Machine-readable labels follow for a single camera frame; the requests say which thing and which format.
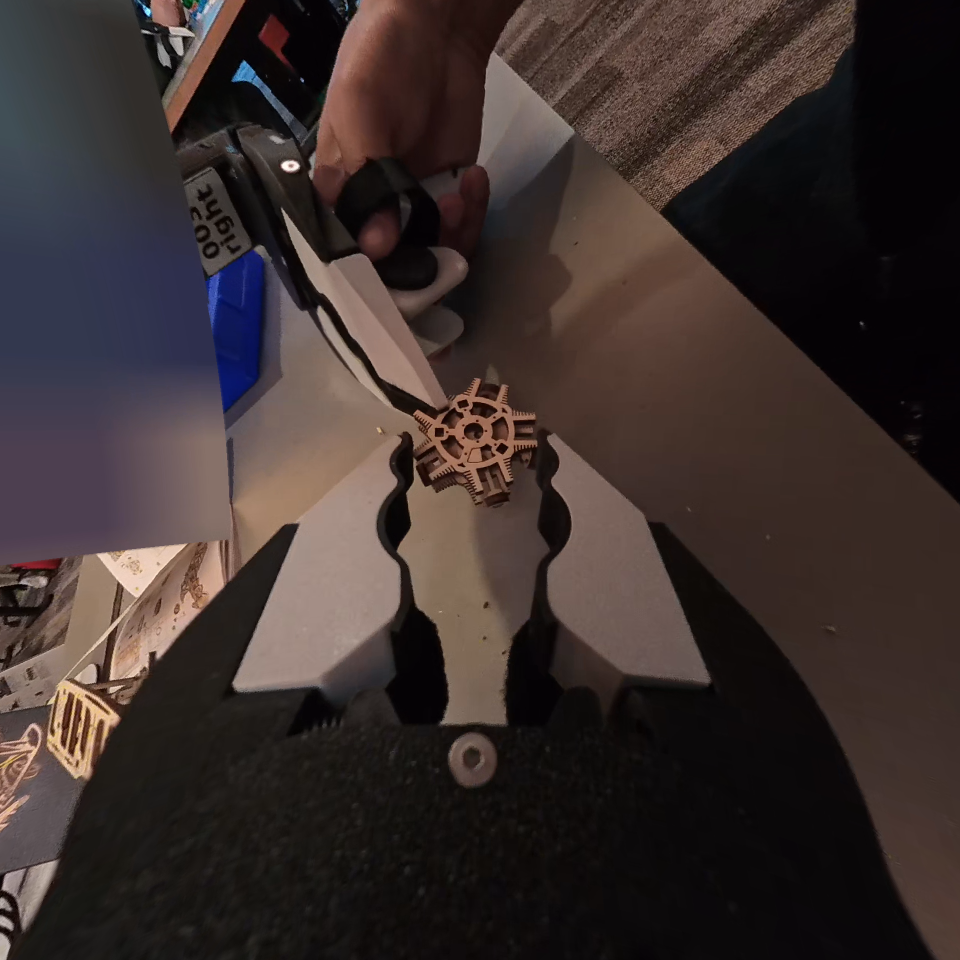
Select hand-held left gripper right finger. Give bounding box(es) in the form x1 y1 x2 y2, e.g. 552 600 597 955
536 431 714 715

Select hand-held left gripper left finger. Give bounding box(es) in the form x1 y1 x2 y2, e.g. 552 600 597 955
231 433 416 711

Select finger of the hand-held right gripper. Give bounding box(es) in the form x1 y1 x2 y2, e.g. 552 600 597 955
328 253 450 411
283 216 434 415

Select wooden radial engine model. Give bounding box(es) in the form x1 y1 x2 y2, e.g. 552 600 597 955
411 378 541 507

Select grey desk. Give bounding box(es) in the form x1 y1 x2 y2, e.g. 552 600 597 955
225 52 960 960

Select person's right hand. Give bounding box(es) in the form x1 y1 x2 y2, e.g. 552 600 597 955
311 0 526 261

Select blue plastic bin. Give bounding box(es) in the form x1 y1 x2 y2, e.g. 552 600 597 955
206 251 265 415

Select wooden background table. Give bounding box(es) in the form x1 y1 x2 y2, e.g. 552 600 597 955
161 0 249 132

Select instruction booklet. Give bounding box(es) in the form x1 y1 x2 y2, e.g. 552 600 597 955
97 540 234 680

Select wooden biplane model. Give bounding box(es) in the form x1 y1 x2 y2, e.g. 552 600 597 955
46 652 151 781

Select black cardboard box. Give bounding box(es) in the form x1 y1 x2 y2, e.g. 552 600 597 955
0 705 84 875

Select person's dark jeans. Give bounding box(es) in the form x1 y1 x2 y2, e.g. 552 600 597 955
663 0 960 504

